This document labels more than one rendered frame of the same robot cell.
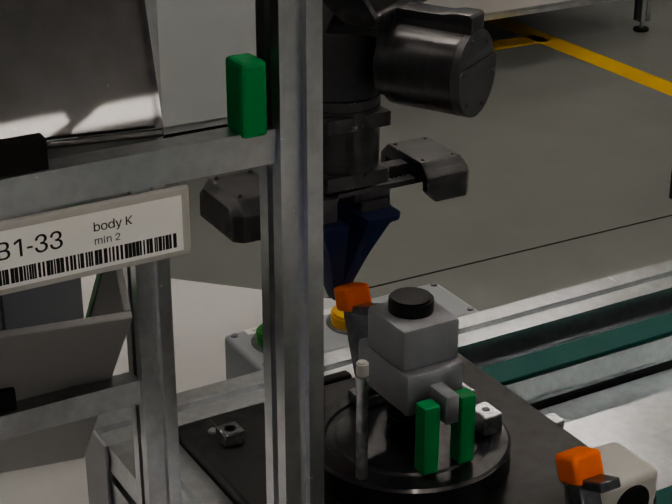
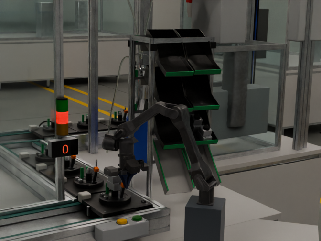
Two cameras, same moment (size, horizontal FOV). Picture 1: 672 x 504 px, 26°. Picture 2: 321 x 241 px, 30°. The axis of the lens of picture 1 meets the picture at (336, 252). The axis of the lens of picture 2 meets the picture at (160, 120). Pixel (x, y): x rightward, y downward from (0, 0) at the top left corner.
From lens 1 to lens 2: 3.35 m
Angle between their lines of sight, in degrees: 144
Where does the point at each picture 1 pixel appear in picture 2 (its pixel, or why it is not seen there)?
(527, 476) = (96, 198)
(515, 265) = not seen: outside the picture
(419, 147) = (112, 168)
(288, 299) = not seen: hidden behind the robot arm
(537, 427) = (92, 203)
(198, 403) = (150, 211)
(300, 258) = not seen: hidden behind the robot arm
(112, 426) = (164, 208)
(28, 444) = (169, 180)
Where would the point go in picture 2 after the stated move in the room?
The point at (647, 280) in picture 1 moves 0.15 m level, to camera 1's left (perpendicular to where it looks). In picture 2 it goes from (52, 232) to (91, 232)
